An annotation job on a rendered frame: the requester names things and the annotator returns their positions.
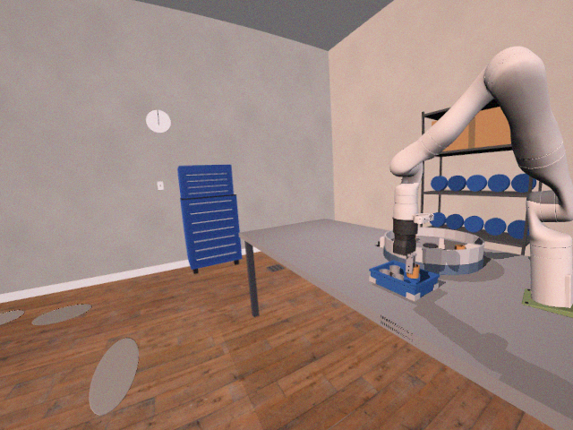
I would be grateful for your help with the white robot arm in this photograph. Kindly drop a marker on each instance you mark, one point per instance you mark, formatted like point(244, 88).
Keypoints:
point(516, 79)

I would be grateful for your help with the blue crate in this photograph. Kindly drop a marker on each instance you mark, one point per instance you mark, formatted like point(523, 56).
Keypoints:
point(408, 288)

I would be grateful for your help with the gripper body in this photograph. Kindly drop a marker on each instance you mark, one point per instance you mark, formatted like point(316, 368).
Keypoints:
point(405, 227)

